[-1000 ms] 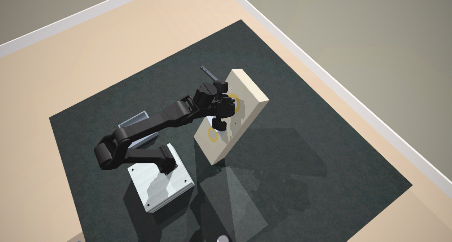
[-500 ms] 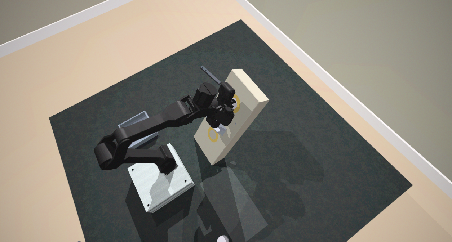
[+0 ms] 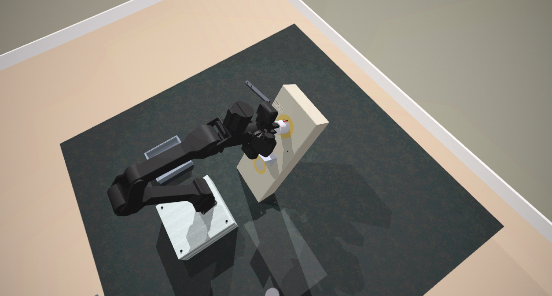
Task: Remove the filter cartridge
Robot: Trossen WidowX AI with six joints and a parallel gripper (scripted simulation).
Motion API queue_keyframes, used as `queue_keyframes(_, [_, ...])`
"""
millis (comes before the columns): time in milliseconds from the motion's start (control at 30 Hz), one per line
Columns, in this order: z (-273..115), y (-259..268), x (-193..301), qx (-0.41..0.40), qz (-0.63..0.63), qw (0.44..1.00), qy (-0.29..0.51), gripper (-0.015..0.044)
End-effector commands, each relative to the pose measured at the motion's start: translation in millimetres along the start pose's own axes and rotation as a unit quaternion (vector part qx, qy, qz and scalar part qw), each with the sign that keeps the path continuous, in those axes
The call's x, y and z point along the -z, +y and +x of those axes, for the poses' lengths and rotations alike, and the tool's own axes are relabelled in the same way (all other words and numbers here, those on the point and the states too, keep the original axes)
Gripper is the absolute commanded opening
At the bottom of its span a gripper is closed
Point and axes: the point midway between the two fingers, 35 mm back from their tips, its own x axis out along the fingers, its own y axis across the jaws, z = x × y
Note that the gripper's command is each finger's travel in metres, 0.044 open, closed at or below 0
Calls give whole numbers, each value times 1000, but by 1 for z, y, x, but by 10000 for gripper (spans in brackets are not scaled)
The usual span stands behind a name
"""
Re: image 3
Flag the cream rectangular panel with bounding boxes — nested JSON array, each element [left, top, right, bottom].
[[237, 84, 329, 202]]

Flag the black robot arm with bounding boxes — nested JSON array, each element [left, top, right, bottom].
[[107, 101, 276, 216]]

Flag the grey flat bar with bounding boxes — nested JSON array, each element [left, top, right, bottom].
[[245, 81, 270, 102]]

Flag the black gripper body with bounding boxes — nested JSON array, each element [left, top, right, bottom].
[[241, 101, 278, 159]]

